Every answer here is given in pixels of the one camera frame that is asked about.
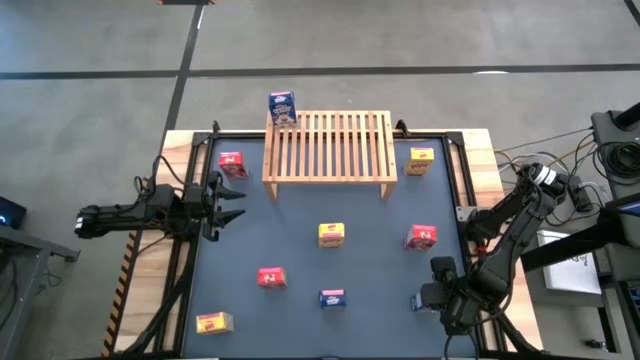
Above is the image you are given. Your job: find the black device with blue light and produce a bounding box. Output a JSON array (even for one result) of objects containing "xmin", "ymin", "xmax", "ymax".
[{"xmin": 0, "ymin": 195, "xmax": 29, "ymax": 230}]

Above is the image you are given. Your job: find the black stand bar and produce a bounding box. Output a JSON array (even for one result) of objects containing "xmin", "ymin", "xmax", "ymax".
[{"xmin": 519, "ymin": 219, "xmax": 616, "ymax": 274}]

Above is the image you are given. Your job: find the grey-blue table mat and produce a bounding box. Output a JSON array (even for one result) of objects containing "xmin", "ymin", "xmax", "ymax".
[{"xmin": 183, "ymin": 137, "xmax": 479, "ymax": 359}]

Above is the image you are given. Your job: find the red Froot Loops cereal box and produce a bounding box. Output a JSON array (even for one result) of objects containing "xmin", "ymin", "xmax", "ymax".
[
  {"xmin": 403, "ymin": 223, "xmax": 439, "ymax": 253},
  {"xmin": 256, "ymin": 266, "xmax": 289, "ymax": 289},
  {"xmin": 218, "ymin": 151, "xmax": 250, "ymax": 181}
]

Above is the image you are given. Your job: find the yellow-black hazard tape strip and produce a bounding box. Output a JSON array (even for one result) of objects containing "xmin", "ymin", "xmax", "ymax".
[{"xmin": 102, "ymin": 232, "xmax": 141, "ymax": 357}]

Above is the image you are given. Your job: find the grey metal desk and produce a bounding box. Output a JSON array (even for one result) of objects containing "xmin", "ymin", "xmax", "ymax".
[{"xmin": 0, "ymin": 224, "xmax": 81, "ymax": 360}]

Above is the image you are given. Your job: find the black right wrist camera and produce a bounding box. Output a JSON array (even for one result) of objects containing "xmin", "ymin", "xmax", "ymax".
[{"xmin": 430, "ymin": 256, "xmax": 457, "ymax": 284}]

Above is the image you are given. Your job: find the grey equipment cart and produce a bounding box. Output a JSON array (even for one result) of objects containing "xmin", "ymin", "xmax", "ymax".
[{"xmin": 589, "ymin": 102, "xmax": 640, "ymax": 201}]

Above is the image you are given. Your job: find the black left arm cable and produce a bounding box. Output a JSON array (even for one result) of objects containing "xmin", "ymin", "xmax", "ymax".
[{"xmin": 132, "ymin": 154, "xmax": 189, "ymax": 201}]

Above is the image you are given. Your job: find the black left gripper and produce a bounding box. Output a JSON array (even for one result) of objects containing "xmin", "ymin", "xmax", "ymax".
[{"xmin": 183, "ymin": 171, "xmax": 248, "ymax": 243}]

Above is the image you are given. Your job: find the yellow Corn Pops cereal box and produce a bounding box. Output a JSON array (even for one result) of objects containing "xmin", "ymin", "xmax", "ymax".
[
  {"xmin": 318, "ymin": 222, "xmax": 346, "ymax": 250},
  {"xmin": 403, "ymin": 146, "xmax": 436, "ymax": 177},
  {"xmin": 195, "ymin": 311, "xmax": 235, "ymax": 335}
]

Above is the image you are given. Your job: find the black coiled cable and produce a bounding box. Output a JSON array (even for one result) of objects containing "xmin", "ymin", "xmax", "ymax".
[{"xmin": 597, "ymin": 142, "xmax": 640, "ymax": 176}]

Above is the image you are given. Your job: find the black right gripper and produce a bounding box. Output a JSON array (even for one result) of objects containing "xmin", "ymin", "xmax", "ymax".
[{"xmin": 420, "ymin": 279, "xmax": 494, "ymax": 337}]

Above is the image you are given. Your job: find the black loose cable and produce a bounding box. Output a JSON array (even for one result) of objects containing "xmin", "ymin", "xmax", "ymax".
[{"xmin": 494, "ymin": 127, "xmax": 596, "ymax": 156}]

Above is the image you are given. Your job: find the wooden slatted shelf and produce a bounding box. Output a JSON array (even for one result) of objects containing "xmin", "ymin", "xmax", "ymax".
[{"xmin": 261, "ymin": 109, "xmax": 399, "ymax": 202}]

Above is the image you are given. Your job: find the black metal table frame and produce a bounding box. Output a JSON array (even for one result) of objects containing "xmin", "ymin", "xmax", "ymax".
[{"xmin": 149, "ymin": 130, "xmax": 531, "ymax": 360}]

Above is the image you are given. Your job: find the white board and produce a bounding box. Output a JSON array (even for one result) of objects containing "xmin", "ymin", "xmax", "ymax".
[{"xmin": 537, "ymin": 229, "xmax": 604, "ymax": 296}]

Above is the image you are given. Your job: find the black power adapter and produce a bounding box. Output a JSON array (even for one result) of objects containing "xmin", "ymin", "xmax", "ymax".
[{"xmin": 567, "ymin": 174, "xmax": 594, "ymax": 211}]

